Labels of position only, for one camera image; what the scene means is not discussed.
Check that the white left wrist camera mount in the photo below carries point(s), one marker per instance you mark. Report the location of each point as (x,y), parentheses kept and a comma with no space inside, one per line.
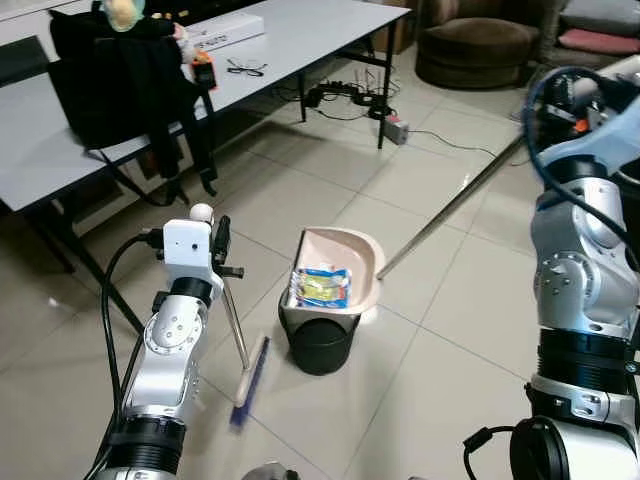
(188,250)

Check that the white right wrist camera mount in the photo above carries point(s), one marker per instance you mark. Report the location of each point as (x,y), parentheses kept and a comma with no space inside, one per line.
(625,130)

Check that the broom with blue bristles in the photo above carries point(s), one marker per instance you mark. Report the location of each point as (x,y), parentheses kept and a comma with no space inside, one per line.
(250,385)

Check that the doll head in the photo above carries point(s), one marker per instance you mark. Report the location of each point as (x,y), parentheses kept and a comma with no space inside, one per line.
(125,12)

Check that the black eyeglasses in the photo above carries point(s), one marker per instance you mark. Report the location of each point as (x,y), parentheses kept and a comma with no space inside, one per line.
(246,68)

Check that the pink seat cushion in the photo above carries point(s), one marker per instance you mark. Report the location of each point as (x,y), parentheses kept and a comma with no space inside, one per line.
(598,42)

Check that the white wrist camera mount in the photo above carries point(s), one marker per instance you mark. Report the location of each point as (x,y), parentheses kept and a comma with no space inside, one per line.
(188,250)
(625,130)

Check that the long white carton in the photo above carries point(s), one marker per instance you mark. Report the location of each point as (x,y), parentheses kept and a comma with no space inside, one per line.
(230,30)

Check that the brown round ottoman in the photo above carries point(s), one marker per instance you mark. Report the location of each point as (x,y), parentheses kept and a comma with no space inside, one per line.
(475,50)

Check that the grey power strip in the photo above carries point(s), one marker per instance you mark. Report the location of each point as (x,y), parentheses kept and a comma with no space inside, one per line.
(396,130)

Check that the blue and yellow snack packet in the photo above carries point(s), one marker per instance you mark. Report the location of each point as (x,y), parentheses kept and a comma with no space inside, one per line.
(322,288)

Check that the grey cushion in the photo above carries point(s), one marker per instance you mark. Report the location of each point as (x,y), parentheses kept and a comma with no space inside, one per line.
(605,15)

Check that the black power strip with plugs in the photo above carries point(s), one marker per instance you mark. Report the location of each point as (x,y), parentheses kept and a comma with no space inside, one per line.
(345,95)

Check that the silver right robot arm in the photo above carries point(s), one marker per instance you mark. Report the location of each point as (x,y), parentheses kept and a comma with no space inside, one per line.
(585,280)

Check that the white table with black legs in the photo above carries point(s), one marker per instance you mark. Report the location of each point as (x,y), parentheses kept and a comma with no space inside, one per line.
(320,40)

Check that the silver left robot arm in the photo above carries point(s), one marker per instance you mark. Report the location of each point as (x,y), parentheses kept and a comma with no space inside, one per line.
(165,370)

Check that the black waste bin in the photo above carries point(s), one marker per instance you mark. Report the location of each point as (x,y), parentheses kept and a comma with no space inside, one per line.
(320,345)

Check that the black backpack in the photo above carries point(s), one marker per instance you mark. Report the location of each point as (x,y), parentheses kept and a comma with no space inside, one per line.
(120,80)

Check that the small orange and black device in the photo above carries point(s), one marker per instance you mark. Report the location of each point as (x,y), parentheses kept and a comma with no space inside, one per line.
(204,70)

